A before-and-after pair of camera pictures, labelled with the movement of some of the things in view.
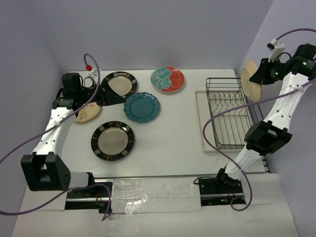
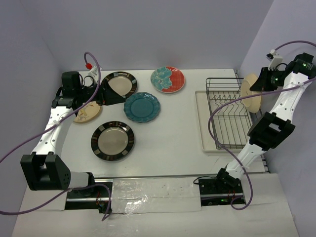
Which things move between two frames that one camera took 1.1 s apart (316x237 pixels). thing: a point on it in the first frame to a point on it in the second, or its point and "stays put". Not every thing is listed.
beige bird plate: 252,90 to 253,104
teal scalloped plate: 141,107 stays put
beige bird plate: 89,111 stays put
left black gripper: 108,97 stays put
